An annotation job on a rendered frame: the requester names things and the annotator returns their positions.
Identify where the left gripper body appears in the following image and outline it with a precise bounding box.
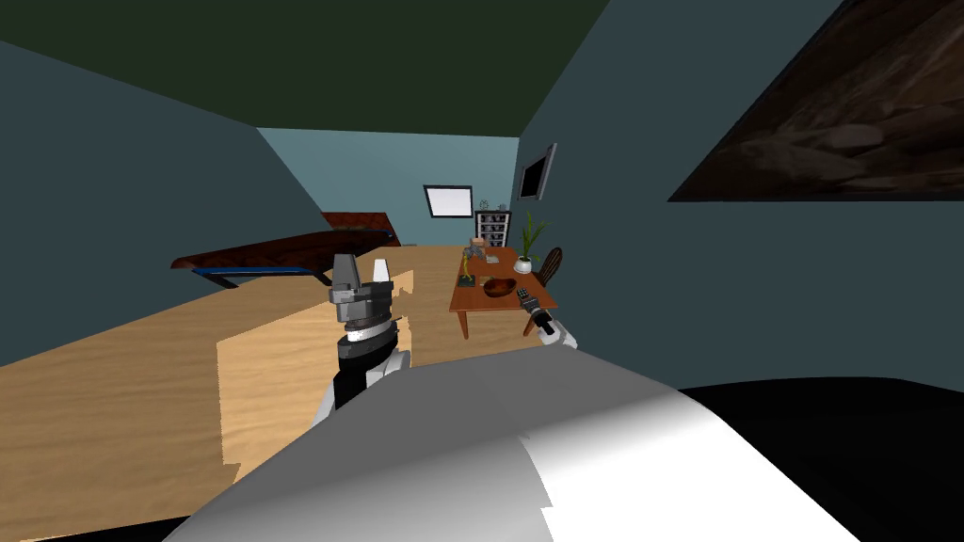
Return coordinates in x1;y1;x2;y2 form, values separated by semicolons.
328;279;395;327

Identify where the brown wooden table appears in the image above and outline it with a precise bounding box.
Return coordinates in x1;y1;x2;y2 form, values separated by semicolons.
448;210;562;341

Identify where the dark wooden chair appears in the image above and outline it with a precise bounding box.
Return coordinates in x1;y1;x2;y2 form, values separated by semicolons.
536;246;566;289

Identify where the dark red-brown table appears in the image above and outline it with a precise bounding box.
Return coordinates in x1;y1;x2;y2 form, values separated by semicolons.
169;211;401;291

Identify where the black shelf unit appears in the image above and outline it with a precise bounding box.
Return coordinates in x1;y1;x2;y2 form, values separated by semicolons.
474;210;513;249

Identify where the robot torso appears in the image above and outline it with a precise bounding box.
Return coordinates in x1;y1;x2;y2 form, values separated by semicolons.
161;342;861;542

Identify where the large dark brown picture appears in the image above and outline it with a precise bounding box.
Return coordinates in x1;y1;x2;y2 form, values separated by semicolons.
667;0;964;204

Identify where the black wall television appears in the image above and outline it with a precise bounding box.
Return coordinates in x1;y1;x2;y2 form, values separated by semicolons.
517;142;559;203

